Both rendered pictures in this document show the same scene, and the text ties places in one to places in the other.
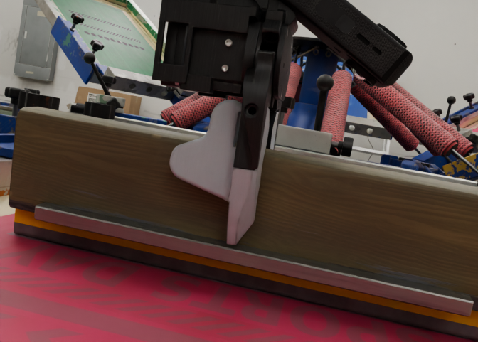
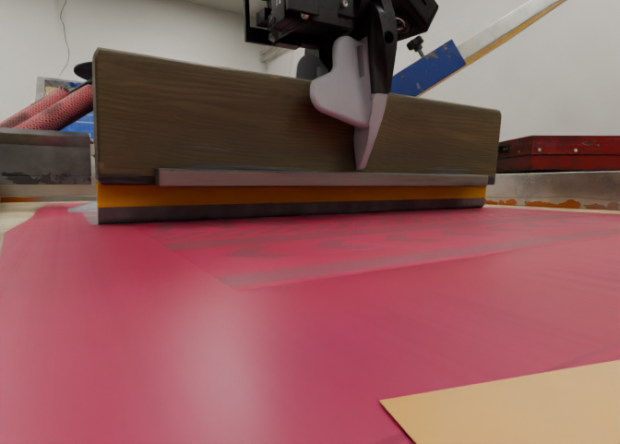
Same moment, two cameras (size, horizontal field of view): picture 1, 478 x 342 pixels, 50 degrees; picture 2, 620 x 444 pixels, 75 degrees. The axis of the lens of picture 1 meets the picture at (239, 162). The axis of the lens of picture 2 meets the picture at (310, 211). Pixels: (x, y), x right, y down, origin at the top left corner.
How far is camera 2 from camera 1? 27 cm
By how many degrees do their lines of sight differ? 41
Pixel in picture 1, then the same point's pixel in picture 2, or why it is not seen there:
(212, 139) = (342, 72)
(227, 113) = (348, 47)
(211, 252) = (347, 179)
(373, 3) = not seen: hidden behind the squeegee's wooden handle
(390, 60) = (431, 10)
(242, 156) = (378, 82)
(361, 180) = (424, 104)
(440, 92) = not seen: hidden behind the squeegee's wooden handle
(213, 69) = (333, 4)
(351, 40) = not seen: outside the picture
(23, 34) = not seen: outside the picture
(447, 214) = (466, 122)
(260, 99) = (393, 28)
